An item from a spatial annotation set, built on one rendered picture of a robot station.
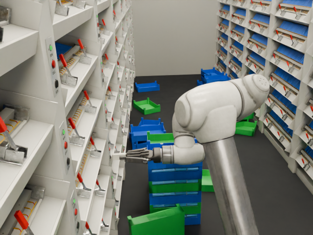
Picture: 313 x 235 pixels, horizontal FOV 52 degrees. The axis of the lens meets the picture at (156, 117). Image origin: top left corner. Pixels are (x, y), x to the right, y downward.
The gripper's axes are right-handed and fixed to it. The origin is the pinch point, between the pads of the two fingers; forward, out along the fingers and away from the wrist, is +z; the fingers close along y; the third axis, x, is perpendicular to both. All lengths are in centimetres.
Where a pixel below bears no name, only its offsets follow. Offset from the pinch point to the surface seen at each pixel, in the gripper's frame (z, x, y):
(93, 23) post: 6, 63, -5
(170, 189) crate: -25.6, -30.6, 14.7
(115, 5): 9, 62, 135
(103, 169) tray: 7.4, -4.1, -5.0
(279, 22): -125, 45, 135
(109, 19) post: 7, 58, 65
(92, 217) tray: 8.3, -6.5, -36.2
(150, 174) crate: -14.8, -20.1, 14.5
